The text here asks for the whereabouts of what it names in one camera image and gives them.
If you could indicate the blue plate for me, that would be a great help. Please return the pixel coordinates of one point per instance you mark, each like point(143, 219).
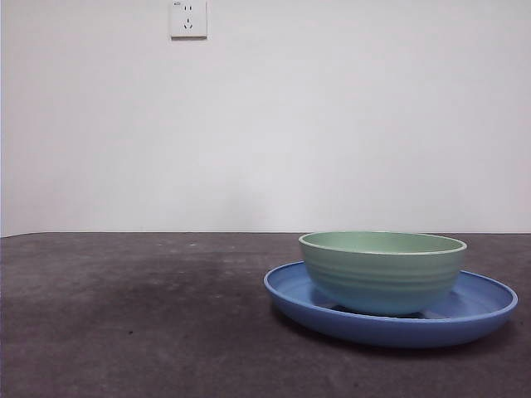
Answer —
point(373, 331)

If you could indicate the green ribbed bowl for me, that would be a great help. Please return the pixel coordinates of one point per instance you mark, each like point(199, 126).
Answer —
point(381, 278)

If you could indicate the white wall socket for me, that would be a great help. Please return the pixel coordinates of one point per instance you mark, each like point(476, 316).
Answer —
point(188, 18)

